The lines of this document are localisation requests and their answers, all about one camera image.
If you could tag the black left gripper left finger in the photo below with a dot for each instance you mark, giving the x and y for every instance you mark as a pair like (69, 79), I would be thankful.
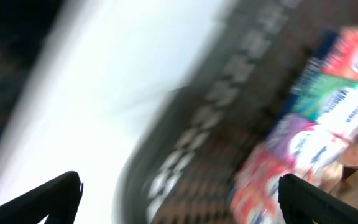
(55, 201)

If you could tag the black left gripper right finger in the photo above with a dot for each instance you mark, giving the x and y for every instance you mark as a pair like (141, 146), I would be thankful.
(303, 203)

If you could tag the grey plastic basket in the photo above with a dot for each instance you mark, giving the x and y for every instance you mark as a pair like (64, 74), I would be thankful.
(182, 172)

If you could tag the colourful tissue multipack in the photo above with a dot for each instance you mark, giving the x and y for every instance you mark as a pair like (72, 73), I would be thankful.
(318, 122)

